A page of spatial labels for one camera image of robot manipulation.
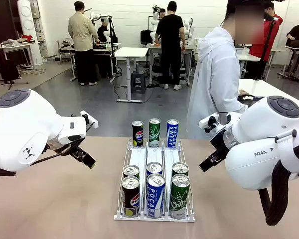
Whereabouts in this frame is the black Pepsi can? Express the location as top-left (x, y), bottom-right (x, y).
top-left (123, 164), bottom-right (140, 179)
top-left (121, 176), bottom-right (141, 218)
top-left (132, 120), bottom-right (145, 147)

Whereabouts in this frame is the person in white hoodie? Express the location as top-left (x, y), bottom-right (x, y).
top-left (186, 0), bottom-right (265, 140)

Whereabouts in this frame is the seated person in black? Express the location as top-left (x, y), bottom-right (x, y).
top-left (286, 15), bottom-right (299, 48)

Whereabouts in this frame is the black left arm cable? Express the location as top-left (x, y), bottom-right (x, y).
top-left (0, 164), bottom-right (17, 178)

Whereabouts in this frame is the person in beige jacket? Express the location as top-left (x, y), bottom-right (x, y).
top-left (68, 0), bottom-right (101, 87)

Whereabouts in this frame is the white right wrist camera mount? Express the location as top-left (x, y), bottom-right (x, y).
top-left (198, 112), bottom-right (220, 133)

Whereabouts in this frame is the small white table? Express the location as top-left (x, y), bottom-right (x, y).
top-left (114, 47), bottom-right (150, 103)

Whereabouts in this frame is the person in red jacket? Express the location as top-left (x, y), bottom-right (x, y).
top-left (249, 1), bottom-right (284, 80)

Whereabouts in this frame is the cluttered white desk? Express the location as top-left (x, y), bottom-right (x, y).
top-left (0, 42), bottom-right (36, 80)

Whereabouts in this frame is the white tower air conditioner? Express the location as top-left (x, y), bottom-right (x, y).
top-left (16, 0), bottom-right (47, 66)

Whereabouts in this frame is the green Chilsung can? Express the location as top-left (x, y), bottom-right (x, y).
top-left (149, 118), bottom-right (161, 147)
top-left (171, 162), bottom-right (189, 176)
top-left (169, 173), bottom-right (191, 220)

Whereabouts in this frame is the black plastic stool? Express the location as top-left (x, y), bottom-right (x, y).
top-left (130, 72), bottom-right (147, 94)

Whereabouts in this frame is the black stand with bag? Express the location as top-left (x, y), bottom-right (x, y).
top-left (0, 44), bottom-right (29, 91)

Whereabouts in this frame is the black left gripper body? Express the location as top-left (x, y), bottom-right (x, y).
top-left (46, 135), bottom-right (87, 157)

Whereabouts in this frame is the large white table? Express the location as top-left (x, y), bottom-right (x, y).
top-left (238, 78), bottom-right (299, 107)

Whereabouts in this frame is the person in black t-shirt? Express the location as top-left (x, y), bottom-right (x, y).
top-left (155, 0), bottom-right (186, 91)

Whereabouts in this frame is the black tripod pole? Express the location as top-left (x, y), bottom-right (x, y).
top-left (254, 20), bottom-right (277, 81)

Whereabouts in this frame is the blue Pocari Sweat can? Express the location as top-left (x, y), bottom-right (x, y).
top-left (166, 119), bottom-right (180, 148)
top-left (146, 162), bottom-right (163, 175)
top-left (146, 173), bottom-right (166, 219)

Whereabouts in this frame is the cable bundle on floor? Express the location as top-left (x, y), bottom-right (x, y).
top-left (17, 63), bottom-right (46, 75)

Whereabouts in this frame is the white can dispenser rack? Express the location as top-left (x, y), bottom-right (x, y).
top-left (113, 137), bottom-right (196, 223)

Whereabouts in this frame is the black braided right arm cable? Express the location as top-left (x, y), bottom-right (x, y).
top-left (257, 141), bottom-right (299, 227)

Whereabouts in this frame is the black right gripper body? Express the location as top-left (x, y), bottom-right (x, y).
top-left (209, 127), bottom-right (234, 160)

